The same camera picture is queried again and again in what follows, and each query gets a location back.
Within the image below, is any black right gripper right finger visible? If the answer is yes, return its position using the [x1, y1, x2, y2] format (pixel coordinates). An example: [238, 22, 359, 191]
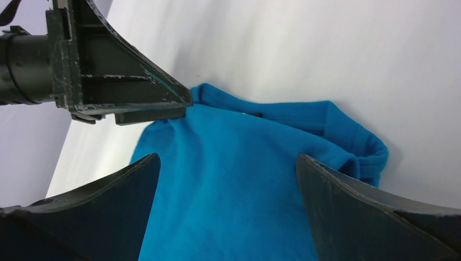
[296, 154, 460, 260]

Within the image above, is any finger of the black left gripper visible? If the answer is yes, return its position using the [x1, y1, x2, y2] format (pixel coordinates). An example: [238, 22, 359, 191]
[71, 107, 187, 126]

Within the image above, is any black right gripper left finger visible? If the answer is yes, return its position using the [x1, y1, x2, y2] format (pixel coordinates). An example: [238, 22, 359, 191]
[1, 154, 160, 260]

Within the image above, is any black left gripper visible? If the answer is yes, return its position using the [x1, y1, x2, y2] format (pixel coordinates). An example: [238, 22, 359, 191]
[1, 1, 192, 119]

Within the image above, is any bright blue t shirt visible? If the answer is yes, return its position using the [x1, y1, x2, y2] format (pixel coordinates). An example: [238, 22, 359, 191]
[132, 84, 389, 260]

